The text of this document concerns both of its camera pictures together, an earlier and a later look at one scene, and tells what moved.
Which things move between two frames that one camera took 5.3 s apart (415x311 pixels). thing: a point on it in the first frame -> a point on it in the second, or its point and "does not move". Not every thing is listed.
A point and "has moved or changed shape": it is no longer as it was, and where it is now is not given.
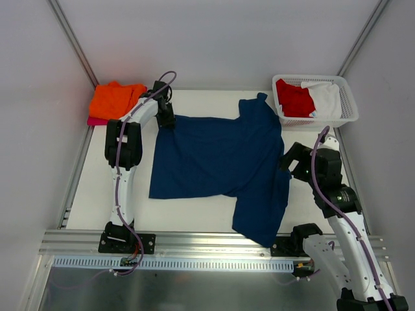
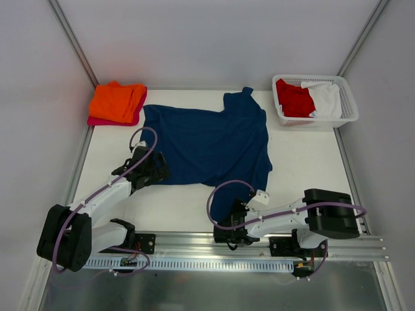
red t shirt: x=295 y=101 does not move
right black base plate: x=288 y=246 does not move
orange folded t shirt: x=113 y=100 does not move
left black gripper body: x=166 y=117 -> x=157 y=166
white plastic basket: x=314 y=100 does not move
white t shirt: x=326 y=98 does not move
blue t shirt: x=242 y=157 has moved or changed shape
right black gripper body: x=288 y=159 -> x=229 y=234
